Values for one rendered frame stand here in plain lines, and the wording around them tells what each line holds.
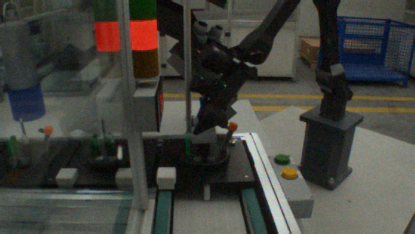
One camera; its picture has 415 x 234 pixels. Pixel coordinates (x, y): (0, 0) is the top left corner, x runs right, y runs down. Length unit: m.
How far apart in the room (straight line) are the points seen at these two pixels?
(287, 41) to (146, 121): 4.45
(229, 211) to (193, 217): 0.09
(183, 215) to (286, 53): 4.35
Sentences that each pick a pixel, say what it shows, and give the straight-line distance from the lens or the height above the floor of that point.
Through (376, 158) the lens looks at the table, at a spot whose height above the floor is 0.86.
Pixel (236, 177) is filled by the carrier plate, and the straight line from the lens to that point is 0.82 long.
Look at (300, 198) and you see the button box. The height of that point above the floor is 0.96.
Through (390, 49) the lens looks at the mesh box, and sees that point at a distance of 5.38.
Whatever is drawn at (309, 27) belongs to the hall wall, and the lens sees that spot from 9.72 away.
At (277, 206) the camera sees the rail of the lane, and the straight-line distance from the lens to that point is 0.76.
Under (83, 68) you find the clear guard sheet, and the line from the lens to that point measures 0.35.
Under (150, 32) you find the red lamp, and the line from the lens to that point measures 0.57.
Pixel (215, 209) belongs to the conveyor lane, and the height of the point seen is 0.92.
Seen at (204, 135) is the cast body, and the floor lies 1.05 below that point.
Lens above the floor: 1.42
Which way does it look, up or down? 23 degrees down
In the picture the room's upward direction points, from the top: straight up
